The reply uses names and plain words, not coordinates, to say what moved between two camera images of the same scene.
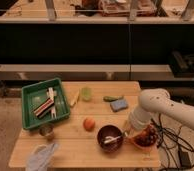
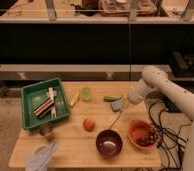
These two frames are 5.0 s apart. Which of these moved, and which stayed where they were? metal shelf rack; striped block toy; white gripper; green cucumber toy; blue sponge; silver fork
Moved: silver fork; white gripper
Stayed: blue sponge; green cucumber toy; metal shelf rack; striped block toy
